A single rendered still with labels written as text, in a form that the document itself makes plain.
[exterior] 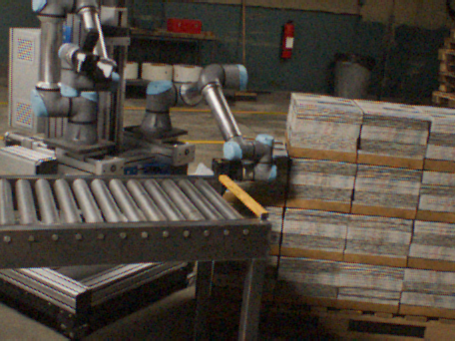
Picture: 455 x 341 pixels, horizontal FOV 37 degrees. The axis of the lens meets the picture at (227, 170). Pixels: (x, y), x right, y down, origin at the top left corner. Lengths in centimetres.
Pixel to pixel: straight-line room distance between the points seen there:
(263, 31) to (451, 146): 712
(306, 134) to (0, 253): 146
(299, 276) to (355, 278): 25
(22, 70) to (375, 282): 190
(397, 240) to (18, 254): 174
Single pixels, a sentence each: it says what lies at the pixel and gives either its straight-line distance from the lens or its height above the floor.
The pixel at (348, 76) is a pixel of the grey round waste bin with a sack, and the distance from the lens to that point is 995.
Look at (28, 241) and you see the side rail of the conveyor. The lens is 199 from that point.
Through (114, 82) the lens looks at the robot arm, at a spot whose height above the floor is 112.
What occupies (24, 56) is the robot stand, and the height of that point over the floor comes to 111.
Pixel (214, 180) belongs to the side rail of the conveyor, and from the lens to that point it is 259.
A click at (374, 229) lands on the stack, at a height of 54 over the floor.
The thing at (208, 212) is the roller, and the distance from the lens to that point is 222.
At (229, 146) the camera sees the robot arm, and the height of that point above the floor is 91.
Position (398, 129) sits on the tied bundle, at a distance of 298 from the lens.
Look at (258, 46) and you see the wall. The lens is 995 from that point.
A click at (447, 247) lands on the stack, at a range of 319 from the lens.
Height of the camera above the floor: 151
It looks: 15 degrees down
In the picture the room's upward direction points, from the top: 6 degrees clockwise
